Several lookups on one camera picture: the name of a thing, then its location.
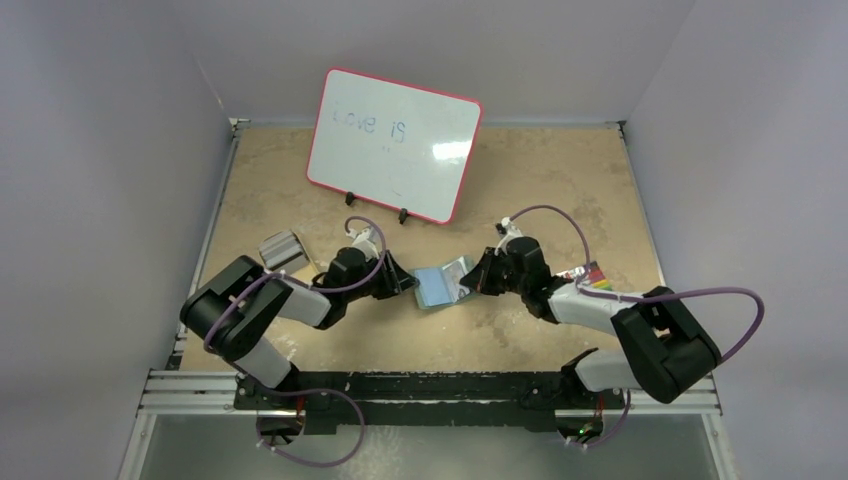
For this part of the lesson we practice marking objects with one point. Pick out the white board with red frame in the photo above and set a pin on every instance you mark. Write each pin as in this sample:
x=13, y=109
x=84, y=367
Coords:
x=394, y=144

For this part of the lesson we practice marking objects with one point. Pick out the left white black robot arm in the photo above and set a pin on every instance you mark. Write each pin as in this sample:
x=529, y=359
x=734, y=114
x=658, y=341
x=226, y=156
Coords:
x=232, y=312

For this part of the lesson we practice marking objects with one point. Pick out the white VIP credit card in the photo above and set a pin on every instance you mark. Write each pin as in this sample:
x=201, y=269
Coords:
x=453, y=272

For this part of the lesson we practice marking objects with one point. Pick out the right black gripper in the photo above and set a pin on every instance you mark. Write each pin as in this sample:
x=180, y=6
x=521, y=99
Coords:
x=486, y=273

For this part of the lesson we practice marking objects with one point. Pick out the gold oval metal tray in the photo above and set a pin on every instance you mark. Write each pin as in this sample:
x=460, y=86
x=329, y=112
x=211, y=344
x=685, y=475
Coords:
x=291, y=258

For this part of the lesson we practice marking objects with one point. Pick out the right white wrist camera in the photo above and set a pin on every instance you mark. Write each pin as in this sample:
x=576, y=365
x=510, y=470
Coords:
x=507, y=232

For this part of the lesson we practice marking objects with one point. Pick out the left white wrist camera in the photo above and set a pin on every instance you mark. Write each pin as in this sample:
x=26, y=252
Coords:
x=365, y=241

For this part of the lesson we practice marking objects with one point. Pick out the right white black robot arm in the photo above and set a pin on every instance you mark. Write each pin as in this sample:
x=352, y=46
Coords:
x=663, y=349

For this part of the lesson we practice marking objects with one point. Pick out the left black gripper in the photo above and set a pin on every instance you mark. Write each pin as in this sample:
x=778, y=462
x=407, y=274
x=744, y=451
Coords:
x=394, y=281

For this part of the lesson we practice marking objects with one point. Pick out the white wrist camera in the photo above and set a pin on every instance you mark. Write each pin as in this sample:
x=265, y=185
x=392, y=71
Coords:
x=365, y=241
x=507, y=232

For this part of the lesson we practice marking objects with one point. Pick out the stack of credit cards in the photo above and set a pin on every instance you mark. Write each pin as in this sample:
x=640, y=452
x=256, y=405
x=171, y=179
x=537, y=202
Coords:
x=283, y=248

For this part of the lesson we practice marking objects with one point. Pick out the colourful marker pack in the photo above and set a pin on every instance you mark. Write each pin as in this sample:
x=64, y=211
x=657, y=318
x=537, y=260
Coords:
x=592, y=276

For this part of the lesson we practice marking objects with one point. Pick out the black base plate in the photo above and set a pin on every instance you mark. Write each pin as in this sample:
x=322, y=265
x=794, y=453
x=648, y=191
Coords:
x=537, y=401

